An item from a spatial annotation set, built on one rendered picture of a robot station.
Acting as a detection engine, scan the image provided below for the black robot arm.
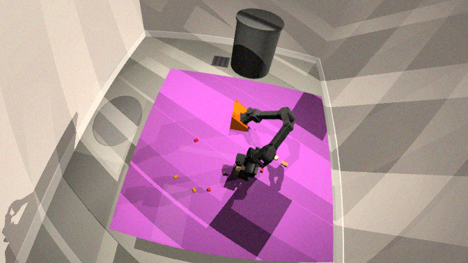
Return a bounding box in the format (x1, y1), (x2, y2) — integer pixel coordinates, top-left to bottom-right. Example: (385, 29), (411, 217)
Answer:
(235, 106), (295, 177)

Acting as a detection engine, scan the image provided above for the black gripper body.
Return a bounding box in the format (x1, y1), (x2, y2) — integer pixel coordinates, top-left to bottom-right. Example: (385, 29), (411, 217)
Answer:
(238, 148), (256, 181)

